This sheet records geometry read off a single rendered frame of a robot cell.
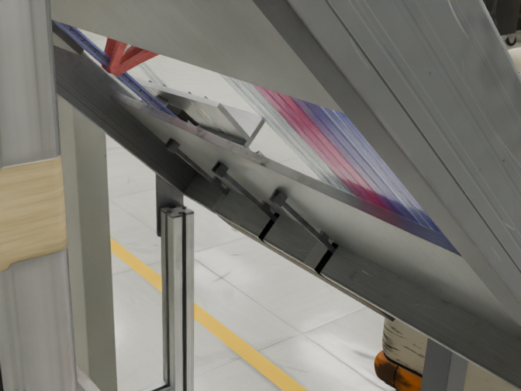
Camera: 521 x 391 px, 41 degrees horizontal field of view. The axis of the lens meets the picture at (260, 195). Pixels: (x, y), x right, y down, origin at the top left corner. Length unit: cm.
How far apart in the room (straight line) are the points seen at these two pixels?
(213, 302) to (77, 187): 102
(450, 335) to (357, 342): 127
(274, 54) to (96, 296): 95
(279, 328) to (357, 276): 122
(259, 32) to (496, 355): 44
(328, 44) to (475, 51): 8
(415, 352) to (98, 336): 72
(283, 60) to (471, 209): 14
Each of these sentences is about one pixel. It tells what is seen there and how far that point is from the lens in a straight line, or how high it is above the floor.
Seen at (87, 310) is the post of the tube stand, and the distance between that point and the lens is 130.
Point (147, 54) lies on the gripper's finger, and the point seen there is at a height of 91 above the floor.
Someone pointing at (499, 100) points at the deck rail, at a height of 100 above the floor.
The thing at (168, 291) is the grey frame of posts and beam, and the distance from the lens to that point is 116.
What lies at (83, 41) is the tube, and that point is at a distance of 83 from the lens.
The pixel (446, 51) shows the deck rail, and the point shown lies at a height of 102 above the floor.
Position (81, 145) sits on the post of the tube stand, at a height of 72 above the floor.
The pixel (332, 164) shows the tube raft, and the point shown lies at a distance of 56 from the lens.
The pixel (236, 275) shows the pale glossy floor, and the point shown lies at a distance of 228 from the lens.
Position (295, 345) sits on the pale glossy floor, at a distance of 195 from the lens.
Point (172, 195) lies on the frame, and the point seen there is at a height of 66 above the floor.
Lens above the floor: 107
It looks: 21 degrees down
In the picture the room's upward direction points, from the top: 2 degrees clockwise
